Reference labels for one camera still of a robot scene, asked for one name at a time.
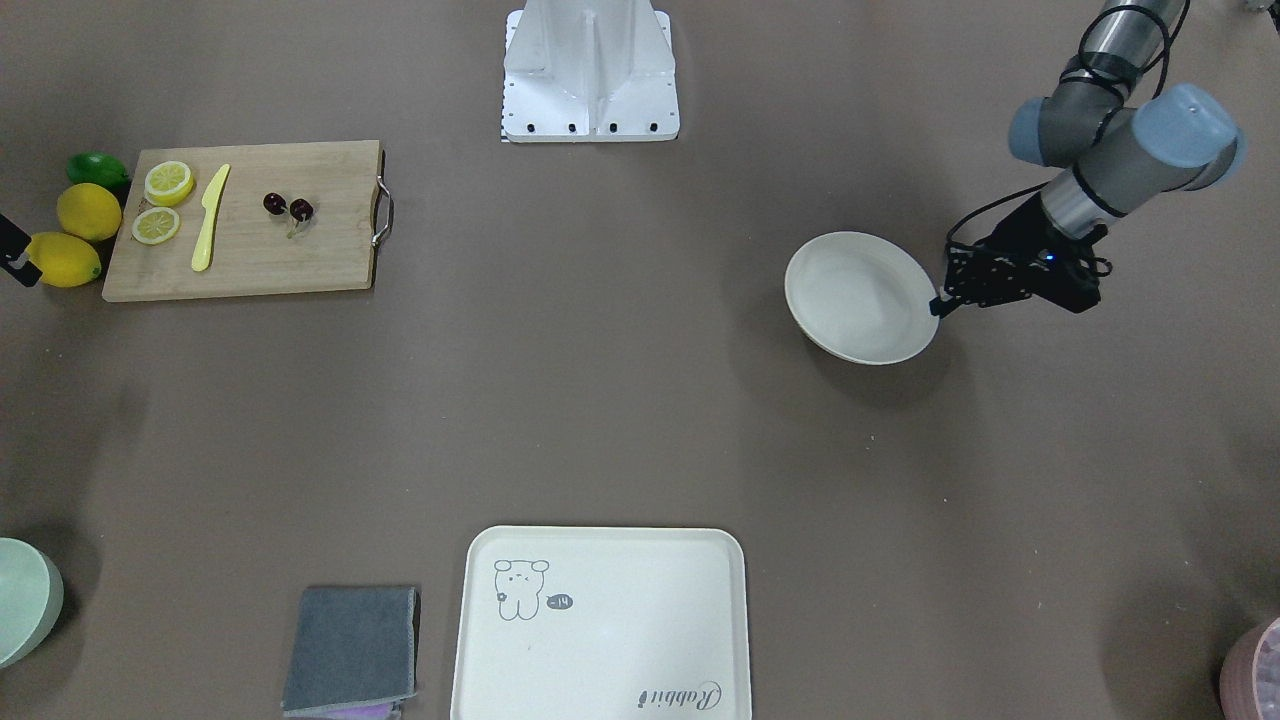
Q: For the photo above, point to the lower whole lemon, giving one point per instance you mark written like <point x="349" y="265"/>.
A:
<point x="64" y="260"/>

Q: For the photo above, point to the lemon slice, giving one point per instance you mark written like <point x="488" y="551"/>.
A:
<point x="156" y="225"/>
<point x="168" y="184"/>

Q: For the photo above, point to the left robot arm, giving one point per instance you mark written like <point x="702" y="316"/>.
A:
<point x="1110" y="159"/>

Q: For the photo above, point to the pink ice bowl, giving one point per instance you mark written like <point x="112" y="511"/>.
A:
<point x="1249" y="678"/>

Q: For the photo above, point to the green lime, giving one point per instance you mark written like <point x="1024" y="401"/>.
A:
<point x="98" y="168"/>

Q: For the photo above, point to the grey folded cloth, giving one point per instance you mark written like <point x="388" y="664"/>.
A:
<point x="354" y="653"/>

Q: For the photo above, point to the cream rabbit tray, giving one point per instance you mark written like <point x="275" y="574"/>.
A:
<point x="603" y="623"/>

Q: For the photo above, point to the bamboo cutting board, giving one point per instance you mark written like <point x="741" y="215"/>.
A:
<point x="251" y="255"/>

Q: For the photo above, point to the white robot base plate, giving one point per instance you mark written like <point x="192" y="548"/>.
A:
<point x="589" y="72"/>

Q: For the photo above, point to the mint green bowl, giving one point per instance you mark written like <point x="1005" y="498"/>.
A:
<point x="32" y="594"/>

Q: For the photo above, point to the lower lemon slice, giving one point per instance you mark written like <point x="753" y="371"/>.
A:
<point x="156" y="225"/>

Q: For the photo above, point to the yellow plastic knife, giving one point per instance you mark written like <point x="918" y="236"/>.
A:
<point x="210" y="202"/>

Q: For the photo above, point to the upper lemon slice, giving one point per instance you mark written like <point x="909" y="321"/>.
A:
<point x="168" y="184"/>

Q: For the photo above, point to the dark red cherry with stem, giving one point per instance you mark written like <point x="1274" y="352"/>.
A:
<point x="300" y="213"/>

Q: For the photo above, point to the whole lemon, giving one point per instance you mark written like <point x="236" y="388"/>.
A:
<point x="89" y="211"/>
<point x="64" y="260"/>

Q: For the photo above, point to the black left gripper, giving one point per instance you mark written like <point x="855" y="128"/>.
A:
<point x="1019" y="234"/>

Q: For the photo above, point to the upper whole lemon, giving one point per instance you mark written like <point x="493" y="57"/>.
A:
<point x="89" y="211"/>

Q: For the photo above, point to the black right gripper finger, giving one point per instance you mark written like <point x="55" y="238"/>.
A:
<point x="14" y="259"/>

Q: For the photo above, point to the cream round plate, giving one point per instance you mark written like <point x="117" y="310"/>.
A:
<point x="861" y="298"/>

